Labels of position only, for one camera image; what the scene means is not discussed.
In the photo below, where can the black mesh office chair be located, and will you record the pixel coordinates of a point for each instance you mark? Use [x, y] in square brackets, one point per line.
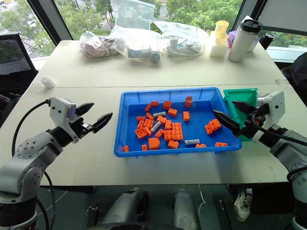
[13, 64]

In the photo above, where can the green plastic tray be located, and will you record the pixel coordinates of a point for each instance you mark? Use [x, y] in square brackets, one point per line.
[241, 97]

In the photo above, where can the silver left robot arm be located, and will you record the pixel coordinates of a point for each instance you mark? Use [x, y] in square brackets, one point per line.
[26, 165]

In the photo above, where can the plastic bag with pink contents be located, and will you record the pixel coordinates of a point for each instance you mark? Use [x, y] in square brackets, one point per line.
[94, 46]

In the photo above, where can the purple container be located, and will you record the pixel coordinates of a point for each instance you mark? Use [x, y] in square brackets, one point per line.
[231, 38]

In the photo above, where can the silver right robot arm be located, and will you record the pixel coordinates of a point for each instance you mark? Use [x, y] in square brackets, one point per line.
[287, 151]

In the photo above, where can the orange L-shaped plastic piece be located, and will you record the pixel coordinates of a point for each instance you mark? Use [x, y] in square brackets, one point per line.
[151, 106]

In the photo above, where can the grey rounded robot leg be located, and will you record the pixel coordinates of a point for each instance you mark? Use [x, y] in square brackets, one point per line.
[184, 208]
[126, 208]

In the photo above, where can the dark chair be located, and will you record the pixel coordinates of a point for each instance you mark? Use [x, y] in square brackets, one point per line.
[297, 74]

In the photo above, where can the white plastic bracket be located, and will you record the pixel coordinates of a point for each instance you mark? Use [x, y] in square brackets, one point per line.
[242, 203]

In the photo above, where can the pale yellow stacked cups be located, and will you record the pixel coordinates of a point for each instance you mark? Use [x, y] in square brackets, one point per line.
[221, 32]

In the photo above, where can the clear bag with power strip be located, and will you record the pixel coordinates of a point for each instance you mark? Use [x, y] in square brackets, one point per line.
[182, 31]

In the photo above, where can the black bottle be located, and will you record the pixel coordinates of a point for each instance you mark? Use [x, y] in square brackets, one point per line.
[265, 40]

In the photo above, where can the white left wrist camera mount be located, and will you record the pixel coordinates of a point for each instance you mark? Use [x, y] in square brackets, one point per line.
[60, 112]

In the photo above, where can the tall orange building block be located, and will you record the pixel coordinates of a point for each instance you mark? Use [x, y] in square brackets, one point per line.
[188, 101]

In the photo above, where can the white tumbler with black lid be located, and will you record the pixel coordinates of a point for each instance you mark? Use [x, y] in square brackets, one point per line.
[242, 43]

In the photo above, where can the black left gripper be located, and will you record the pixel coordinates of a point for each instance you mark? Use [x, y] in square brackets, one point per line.
[79, 127]

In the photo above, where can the white AA battery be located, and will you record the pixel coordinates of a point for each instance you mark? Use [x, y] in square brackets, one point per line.
[159, 114]
[156, 126]
[192, 141]

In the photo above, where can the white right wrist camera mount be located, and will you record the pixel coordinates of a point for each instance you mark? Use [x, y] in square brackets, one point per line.
[274, 105]

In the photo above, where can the small white cap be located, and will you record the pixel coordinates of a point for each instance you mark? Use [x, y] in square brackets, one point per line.
[48, 82]

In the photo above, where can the orange 2x4 plastic building brick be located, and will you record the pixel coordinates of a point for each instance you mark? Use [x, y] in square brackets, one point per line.
[177, 131]

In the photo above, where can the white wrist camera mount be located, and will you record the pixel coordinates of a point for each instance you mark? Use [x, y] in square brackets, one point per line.
[60, 112]
[274, 105]

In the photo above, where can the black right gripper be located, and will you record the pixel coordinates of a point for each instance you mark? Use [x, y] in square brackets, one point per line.
[254, 127]

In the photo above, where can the tall clear plastic bag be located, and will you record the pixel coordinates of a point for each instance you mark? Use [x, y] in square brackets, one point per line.
[134, 28]

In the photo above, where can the blue plastic tray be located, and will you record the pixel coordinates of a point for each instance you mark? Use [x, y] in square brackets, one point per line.
[199, 110]

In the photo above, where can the white power strip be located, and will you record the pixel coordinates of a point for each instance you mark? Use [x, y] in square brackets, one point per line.
[183, 46]

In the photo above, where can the flat orange building block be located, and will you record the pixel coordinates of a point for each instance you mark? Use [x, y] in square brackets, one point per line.
[221, 144]
[140, 118]
[200, 145]

